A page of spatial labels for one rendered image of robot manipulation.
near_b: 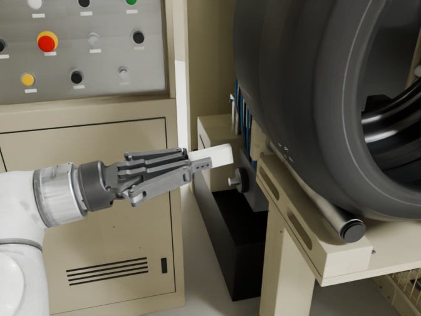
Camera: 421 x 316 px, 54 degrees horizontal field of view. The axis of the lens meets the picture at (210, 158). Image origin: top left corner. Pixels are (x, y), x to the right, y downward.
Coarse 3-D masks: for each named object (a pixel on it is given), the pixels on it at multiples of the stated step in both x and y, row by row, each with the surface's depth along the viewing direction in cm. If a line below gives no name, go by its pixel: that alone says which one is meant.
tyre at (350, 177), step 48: (240, 0) 64; (288, 0) 49; (336, 0) 45; (384, 0) 45; (240, 48) 65; (288, 48) 50; (336, 48) 47; (288, 96) 53; (336, 96) 50; (288, 144) 58; (336, 144) 54; (384, 144) 90; (336, 192) 61; (384, 192) 60
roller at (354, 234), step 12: (288, 168) 87; (300, 180) 82; (312, 192) 77; (324, 204) 73; (324, 216) 74; (336, 216) 70; (348, 216) 69; (336, 228) 69; (348, 228) 67; (360, 228) 68; (348, 240) 68
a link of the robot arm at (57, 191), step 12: (48, 168) 61; (60, 168) 61; (72, 168) 61; (36, 180) 58; (48, 180) 58; (60, 180) 58; (72, 180) 59; (36, 192) 58; (48, 192) 58; (60, 192) 58; (72, 192) 58; (48, 204) 58; (60, 204) 58; (72, 204) 58; (84, 204) 60; (48, 216) 58; (60, 216) 59; (72, 216) 60; (84, 216) 61
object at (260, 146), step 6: (252, 120) 96; (252, 126) 96; (258, 126) 94; (252, 132) 96; (258, 132) 95; (252, 138) 97; (258, 138) 96; (264, 138) 96; (252, 144) 97; (258, 144) 96; (264, 144) 97; (252, 150) 98; (258, 150) 97; (264, 150) 98; (270, 150) 98; (252, 156) 98; (258, 156) 98
